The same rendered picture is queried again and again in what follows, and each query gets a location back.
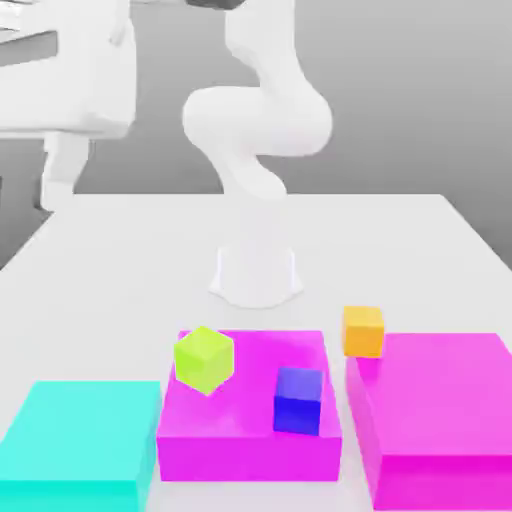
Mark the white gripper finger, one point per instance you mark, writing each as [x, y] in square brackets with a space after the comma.
[64, 172]

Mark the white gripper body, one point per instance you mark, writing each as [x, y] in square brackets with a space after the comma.
[88, 80]

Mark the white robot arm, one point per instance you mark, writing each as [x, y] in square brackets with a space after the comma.
[256, 120]

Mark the small lime green cube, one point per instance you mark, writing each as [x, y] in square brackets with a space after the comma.
[204, 360]

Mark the small blue cube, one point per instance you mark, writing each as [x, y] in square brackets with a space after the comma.
[298, 404]

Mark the small orange cube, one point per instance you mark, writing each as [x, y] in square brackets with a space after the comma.
[363, 332]

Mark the large cyan box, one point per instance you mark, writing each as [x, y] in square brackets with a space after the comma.
[80, 432]

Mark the large magenta box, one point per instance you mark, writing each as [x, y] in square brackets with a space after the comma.
[440, 400]
[244, 452]

